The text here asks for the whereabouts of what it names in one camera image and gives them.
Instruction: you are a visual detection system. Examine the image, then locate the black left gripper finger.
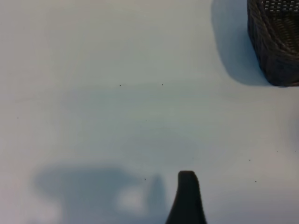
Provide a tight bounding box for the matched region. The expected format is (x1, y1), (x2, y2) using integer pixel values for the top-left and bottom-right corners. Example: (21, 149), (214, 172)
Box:
(165, 170), (208, 224)

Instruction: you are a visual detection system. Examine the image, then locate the dark brown wicker basket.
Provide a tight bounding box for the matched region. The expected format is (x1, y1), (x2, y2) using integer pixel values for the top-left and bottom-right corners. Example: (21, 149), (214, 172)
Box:
(247, 0), (299, 87)

